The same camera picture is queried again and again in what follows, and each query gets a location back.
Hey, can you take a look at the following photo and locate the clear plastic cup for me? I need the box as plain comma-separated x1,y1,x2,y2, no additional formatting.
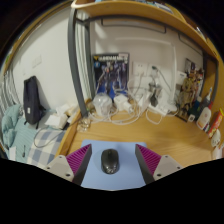
213,144,224,160

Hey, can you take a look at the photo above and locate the wooden shelf unit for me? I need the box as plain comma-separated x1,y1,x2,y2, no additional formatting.
70,0,214,51

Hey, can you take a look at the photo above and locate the white charger block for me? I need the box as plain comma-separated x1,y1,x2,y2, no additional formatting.
113,94,133,113

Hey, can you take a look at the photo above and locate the tan robot model figure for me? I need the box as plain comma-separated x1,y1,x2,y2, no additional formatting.
175,68,204,123

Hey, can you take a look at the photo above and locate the white cable tangle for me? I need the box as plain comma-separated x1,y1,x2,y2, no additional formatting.
87,76,178,126

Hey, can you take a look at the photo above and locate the black power adapter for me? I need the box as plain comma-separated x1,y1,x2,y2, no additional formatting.
149,93,159,108

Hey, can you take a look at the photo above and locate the white power adapter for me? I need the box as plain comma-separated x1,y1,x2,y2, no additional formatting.
139,91,152,108

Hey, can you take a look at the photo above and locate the teal blanket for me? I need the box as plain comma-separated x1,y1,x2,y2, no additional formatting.
0,103,24,149

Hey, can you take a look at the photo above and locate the light blue mouse pad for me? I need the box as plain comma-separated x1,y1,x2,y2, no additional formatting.
79,139,148,192

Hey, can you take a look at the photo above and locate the white electric toothbrush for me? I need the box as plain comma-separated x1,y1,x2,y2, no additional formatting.
203,86,213,106

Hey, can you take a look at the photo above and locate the grey metal desk frame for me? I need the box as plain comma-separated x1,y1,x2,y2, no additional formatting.
67,8,219,118

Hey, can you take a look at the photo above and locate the black computer mouse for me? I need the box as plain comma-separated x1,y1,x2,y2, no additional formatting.
100,148,120,175

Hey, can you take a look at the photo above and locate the grey cable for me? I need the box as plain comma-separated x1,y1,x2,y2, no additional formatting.
33,123,71,149

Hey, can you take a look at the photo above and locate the white lotion bottle red cap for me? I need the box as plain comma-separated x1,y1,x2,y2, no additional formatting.
195,101,214,132

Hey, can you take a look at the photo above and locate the blue bottle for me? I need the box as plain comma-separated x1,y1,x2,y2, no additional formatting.
192,99,202,114

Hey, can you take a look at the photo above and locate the white wall socket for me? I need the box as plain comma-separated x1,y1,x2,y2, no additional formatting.
147,63,162,78
132,61,148,76

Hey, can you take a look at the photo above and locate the robot model kit box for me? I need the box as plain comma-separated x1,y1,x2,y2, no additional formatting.
92,52,130,98

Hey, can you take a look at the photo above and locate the white paper packet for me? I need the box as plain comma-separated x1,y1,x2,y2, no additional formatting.
44,112,69,130

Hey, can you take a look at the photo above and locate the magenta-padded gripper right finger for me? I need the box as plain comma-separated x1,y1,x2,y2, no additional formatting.
134,143,184,185

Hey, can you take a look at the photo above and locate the white wall box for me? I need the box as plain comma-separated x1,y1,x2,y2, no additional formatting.
175,70,187,86

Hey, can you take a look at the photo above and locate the clear plastic container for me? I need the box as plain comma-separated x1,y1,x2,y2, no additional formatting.
92,92,111,117

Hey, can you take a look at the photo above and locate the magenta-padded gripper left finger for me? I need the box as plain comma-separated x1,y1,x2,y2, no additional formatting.
44,143,93,187

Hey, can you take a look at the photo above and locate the white mug with face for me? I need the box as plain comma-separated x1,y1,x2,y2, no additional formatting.
210,128,223,148

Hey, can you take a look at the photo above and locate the white power strip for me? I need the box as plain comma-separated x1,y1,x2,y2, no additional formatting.
148,103,169,117

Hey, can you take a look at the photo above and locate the black plug cable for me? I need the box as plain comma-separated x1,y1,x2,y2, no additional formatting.
151,65,173,89

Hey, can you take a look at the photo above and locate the crumpled clear plastic wrapper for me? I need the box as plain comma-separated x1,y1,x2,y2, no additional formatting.
77,117,93,132

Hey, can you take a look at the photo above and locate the blue checked pillow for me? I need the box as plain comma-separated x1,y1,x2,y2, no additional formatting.
27,128,66,168

